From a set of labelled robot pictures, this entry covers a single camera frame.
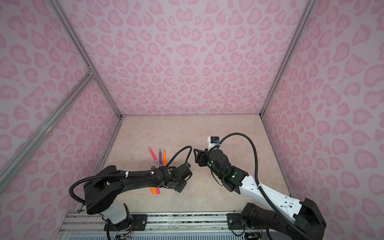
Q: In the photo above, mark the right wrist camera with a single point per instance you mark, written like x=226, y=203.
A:
x=213, y=141

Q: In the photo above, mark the diagonal aluminium frame bar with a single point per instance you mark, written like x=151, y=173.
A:
x=19, y=160

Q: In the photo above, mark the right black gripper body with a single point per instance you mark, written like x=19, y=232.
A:
x=210, y=165

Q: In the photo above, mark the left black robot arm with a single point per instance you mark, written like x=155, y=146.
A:
x=101, y=191

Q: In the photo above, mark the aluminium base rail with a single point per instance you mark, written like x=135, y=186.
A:
x=166, y=226

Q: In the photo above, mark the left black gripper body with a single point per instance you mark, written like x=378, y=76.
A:
x=181, y=184

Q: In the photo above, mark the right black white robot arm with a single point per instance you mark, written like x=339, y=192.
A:
x=300, y=220

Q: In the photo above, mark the purple highlighter pen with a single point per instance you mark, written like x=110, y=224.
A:
x=160, y=157

